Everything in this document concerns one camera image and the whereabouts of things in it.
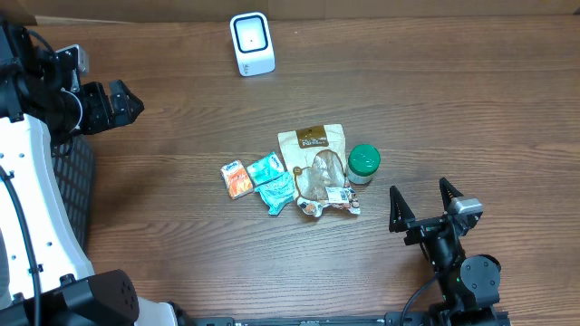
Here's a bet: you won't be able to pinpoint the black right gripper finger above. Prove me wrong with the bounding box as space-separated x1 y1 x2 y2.
439 177 463 211
389 186 416 233

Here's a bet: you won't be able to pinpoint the green lid jar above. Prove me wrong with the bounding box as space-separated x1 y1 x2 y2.
347 144 381 185

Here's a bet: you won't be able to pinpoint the brown snack pouch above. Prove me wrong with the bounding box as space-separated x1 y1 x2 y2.
277 124 361 218

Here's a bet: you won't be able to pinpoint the orange tissue pack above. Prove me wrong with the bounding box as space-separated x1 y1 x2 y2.
220 160 254 200

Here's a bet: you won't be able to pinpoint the teal snack packet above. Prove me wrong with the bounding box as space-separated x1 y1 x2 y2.
256 172 295 216

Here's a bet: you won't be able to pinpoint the green tissue pack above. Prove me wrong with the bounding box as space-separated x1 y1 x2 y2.
246 152 285 186

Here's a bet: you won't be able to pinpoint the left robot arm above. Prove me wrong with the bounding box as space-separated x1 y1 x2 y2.
1 21 188 325

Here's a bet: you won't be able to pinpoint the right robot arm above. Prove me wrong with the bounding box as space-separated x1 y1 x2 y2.
384 177 511 325

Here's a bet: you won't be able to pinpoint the grey plastic mesh basket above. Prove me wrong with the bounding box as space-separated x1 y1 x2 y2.
52 137 96 252

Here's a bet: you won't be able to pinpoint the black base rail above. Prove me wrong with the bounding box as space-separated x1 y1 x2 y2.
194 311 511 326

